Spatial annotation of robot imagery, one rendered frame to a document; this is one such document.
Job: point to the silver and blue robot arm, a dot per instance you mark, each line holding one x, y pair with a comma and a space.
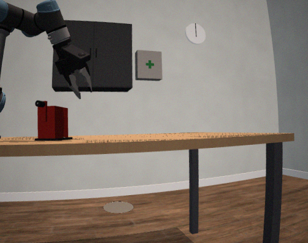
48, 17

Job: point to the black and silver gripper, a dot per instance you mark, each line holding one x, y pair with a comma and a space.
66, 66

